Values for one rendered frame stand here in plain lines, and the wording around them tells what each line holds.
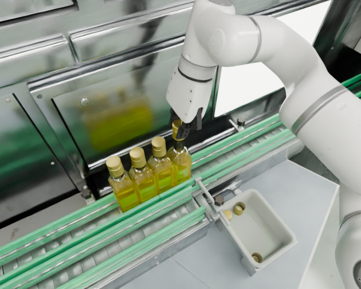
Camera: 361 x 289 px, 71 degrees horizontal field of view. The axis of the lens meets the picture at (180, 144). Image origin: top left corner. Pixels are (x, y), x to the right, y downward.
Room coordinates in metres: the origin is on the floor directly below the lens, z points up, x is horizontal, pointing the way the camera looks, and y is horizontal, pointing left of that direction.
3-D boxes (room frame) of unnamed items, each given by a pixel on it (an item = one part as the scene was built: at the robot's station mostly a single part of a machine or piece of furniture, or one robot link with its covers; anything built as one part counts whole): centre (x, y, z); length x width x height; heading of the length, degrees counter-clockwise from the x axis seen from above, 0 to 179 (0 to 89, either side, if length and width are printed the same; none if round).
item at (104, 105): (0.63, -0.08, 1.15); 0.90 x 0.03 x 0.34; 120
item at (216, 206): (0.33, -0.09, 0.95); 0.17 x 0.03 x 0.12; 30
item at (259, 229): (0.30, -0.24, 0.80); 0.22 x 0.17 x 0.09; 30
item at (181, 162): (0.42, 0.00, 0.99); 0.06 x 0.06 x 0.21; 29
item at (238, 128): (0.62, -0.20, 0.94); 0.07 x 0.04 x 0.13; 30
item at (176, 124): (0.42, 0.00, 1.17); 0.04 x 0.04 x 0.04
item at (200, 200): (0.34, -0.08, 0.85); 0.09 x 0.04 x 0.07; 30
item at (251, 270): (0.32, -0.23, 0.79); 0.27 x 0.17 x 0.08; 30
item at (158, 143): (0.39, 0.05, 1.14); 0.04 x 0.04 x 0.04
